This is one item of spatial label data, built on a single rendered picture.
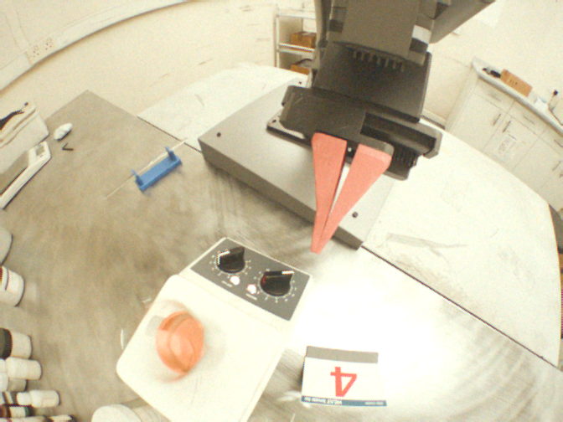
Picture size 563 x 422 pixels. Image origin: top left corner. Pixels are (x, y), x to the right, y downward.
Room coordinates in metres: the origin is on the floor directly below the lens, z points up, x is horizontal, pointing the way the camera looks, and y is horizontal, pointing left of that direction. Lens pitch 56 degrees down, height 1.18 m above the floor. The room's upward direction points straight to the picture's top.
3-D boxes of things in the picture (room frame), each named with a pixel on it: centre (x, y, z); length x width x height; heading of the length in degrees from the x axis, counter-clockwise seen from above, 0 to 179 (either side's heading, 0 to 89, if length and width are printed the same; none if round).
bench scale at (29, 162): (0.35, 0.90, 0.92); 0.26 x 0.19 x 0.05; 144
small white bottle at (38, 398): (-0.16, 0.35, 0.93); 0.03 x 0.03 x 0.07
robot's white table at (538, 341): (0.38, -0.18, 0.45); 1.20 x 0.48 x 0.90; 53
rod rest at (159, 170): (0.28, 0.24, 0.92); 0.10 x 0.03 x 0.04; 138
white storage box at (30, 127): (0.56, 1.18, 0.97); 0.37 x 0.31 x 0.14; 56
